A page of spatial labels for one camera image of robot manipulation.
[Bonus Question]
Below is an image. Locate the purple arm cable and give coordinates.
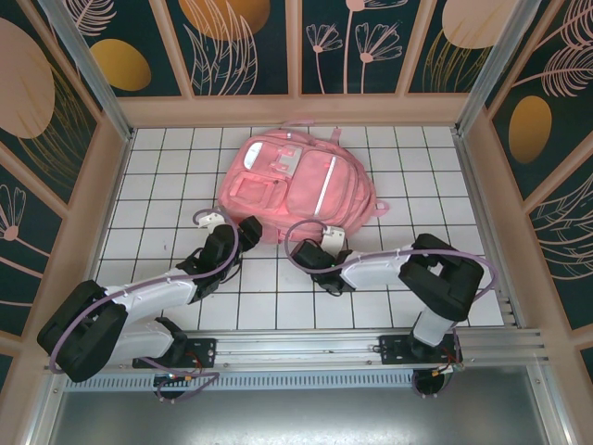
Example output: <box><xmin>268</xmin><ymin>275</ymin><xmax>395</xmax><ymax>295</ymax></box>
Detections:
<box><xmin>48</xmin><ymin>208</ymin><xmax>242</xmax><ymax>404</ymax></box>
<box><xmin>284</xmin><ymin>220</ymin><xmax>499</xmax><ymax>367</ymax></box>

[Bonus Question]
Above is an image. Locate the slotted grey cable duct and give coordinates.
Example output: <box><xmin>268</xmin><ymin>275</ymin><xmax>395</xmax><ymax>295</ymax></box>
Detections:
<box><xmin>62</xmin><ymin>373</ymin><xmax>418</xmax><ymax>394</ymax></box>

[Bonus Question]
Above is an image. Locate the aluminium corner post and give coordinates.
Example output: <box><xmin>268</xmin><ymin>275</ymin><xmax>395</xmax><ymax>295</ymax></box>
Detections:
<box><xmin>39</xmin><ymin>0</ymin><xmax>135</xmax><ymax>143</ymax></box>
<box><xmin>456</xmin><ymin>0</ymin><xmax>541</xmax><ymax>136</ymax></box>

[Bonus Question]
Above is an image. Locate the pink student backpack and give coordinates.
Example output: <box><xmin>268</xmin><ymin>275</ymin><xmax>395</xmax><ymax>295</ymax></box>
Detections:
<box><xmin>217</xmin><ymin>119</ymin><xmax>391</xmax><ymax>245</ymax></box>

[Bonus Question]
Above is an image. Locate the grey metal panel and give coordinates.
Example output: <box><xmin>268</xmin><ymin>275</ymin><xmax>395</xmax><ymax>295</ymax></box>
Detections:
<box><xmin>27</xmin><ymin>370</ymin><xmax>569</xmax><ymax>445</ymax></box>

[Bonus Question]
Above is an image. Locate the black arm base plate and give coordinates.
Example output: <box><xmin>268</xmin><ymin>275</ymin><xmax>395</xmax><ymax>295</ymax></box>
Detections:
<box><xmin>132</xmin><ymin>337</ymin><xmax>218</xmax><ymax>370</ymax></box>
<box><xmin>378</xmin><ymin>334</ymin><xmax>464</xmax><ymax>367</ymax></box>

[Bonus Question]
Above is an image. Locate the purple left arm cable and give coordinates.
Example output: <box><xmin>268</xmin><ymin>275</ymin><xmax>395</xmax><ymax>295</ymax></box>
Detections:
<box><xmin>48</xmin><ymin>208</ymin><xmax>242</xmax><ymax>404</ymax></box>

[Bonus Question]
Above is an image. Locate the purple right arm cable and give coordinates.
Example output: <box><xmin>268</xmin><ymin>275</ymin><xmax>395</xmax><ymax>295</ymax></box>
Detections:
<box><xmin>284</xmin><ymin>220</ymin><xmax>499</xmax><ymax>367</ymax></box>

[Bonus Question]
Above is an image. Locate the aluminium side frame bar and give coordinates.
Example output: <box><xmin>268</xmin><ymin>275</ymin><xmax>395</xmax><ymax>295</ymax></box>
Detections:
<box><xmin>71</xmin><ymin>132</ymin><xmax>135</xmax><ymax>336</ymax></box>
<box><xmin>453</xmin><ymin>129</ymin><xmax>574</xmax><ymax>445</ymax></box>

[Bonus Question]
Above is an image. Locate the aluminium mounting rail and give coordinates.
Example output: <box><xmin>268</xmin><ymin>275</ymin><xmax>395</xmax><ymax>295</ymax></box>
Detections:
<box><xmin>44</xmin><ymin>326</ymin><xmax>550</xmax><ymax>372</ymax></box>

